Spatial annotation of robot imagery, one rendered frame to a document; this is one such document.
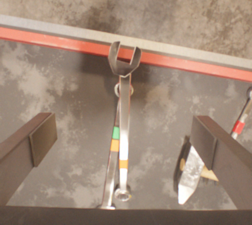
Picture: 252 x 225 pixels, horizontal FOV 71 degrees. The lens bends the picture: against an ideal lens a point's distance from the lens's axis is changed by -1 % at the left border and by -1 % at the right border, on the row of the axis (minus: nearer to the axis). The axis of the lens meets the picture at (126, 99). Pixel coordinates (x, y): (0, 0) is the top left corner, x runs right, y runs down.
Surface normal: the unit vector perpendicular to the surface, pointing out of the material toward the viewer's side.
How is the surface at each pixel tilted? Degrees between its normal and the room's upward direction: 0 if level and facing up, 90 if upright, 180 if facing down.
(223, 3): 0
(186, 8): 0
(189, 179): 10
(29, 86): 0
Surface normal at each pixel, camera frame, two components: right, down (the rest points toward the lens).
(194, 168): -0.14, 0.13
